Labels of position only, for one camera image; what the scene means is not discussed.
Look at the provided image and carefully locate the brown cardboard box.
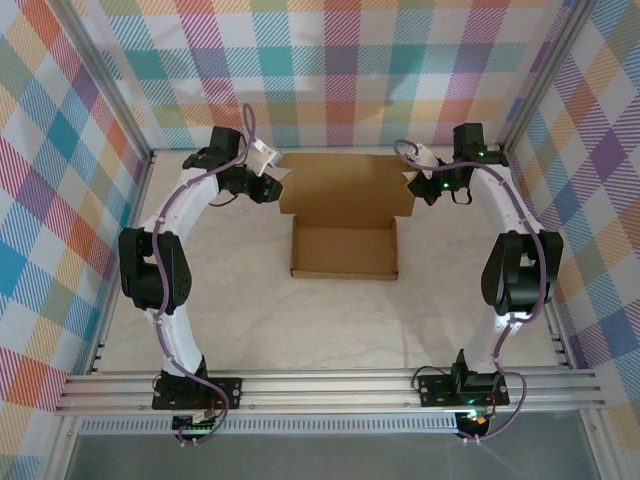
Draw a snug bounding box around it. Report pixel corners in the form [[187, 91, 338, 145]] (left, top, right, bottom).
[[277, 152, 417, 280]]

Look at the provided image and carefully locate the orange and black circuit board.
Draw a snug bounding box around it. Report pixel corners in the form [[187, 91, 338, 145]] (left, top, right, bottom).
[[457, 410, 494, 437]]

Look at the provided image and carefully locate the green circuit board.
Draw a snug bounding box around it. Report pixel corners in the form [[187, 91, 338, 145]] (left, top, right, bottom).
[[172, 412, 221, 434]]

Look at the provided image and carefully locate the grey metal panel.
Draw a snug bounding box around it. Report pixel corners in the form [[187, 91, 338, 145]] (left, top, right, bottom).
[[67, 433, 599, 480]]

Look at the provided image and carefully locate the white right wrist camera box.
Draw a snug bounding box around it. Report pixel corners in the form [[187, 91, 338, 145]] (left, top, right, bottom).
[[407, 143, 441, 174]]

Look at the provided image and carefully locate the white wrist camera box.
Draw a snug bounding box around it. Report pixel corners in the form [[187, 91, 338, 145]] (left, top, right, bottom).
[[407, 143, 441, 174], [248, 139, 282, 176]]

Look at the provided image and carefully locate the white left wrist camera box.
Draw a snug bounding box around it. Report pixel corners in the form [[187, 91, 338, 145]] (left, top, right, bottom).
[[248, 139, 282, 176]]

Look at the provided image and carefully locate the aluminium frame post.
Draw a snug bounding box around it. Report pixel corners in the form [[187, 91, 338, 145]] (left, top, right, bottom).
[[497, 0, 594, 154], [62, 0, 156, 164]]

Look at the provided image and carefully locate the aluminium side rail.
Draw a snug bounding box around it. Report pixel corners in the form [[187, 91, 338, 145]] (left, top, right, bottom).
[[497, 147, 576, 370], [87, 152, 157, 375]]

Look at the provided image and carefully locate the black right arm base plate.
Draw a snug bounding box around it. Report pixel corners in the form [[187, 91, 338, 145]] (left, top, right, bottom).
[[417, 372, 510, 409]]

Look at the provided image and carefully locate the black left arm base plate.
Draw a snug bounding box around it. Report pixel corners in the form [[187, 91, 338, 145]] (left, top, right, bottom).
[[152, 377, 244, 412]]

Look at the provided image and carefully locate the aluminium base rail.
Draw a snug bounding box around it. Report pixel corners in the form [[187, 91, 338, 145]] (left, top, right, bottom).
[[54, 367, 609, 416]]

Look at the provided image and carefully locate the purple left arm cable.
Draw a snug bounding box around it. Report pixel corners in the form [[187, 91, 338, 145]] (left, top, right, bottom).
[[149, 103, 261, 447]]

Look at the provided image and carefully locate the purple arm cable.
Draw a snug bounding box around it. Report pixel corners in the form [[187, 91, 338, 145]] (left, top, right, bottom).
[[149, 103, 261, 447], [393, 138, 547, 446]]

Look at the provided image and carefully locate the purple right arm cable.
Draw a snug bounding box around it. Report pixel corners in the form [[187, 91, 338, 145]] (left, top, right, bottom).
[[393, 138, 547, 446]]

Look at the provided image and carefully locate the slotted grey cable tray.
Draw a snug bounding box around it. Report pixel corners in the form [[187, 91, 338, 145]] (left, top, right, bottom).
[[79, 418, 459, 435]]

